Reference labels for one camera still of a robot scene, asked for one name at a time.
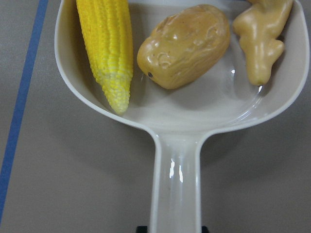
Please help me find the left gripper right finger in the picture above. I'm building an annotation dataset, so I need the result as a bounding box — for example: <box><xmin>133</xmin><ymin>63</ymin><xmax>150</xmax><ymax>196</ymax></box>
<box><xmin>201</xmin><ymin>226</ymin><xmax>209</xmax><ymax>233</ymax></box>

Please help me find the beige plastic dustpan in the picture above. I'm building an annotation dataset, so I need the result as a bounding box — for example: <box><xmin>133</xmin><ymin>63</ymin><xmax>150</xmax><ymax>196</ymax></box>
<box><xmin>54</xmin><ymin>0</ymin><xmax>310</xmax><ymax>233</ymax></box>

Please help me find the tan toy ginger root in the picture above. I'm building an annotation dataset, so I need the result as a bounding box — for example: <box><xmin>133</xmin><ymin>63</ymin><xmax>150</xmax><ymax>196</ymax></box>
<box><xmin>232</xmin><ymin>0</ymin><xmax>293</xmax><ymax>86</ymax></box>

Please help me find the yellow toy corn cob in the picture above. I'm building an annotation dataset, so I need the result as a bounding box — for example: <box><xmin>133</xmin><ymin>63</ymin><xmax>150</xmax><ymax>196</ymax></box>
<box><xmin>76</xmin><ymin>0</ymin><xmax>134</xmax><ymax>115</ymax></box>

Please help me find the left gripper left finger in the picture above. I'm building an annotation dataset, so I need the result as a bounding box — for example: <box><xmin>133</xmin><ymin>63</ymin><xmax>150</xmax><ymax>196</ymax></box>
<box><xmin>136</xmin><ymin>226</ymin><xmax>148</xmax><ymax>233</ymax></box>

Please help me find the brown toy potato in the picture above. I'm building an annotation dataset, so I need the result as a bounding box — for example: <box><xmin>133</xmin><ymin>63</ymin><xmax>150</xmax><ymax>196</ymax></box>
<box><xmin>137</xmin><ymin>4</ymin><xmax>230</xmax><ymax>89</ymax></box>

